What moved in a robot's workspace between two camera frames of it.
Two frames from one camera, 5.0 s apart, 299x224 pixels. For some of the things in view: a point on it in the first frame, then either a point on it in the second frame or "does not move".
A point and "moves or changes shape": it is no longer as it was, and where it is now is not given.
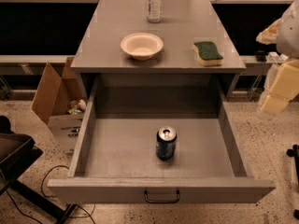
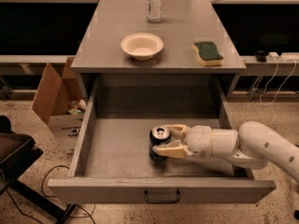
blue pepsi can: x=166 y=137 moves or changes shape
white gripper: x=289 y=36 -> x=201 y=140
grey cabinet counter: x=190 y=40 does not move
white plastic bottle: x=154 y=3 does not move
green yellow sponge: x=206 y=54 does not move
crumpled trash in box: x=77 y=106 does not move
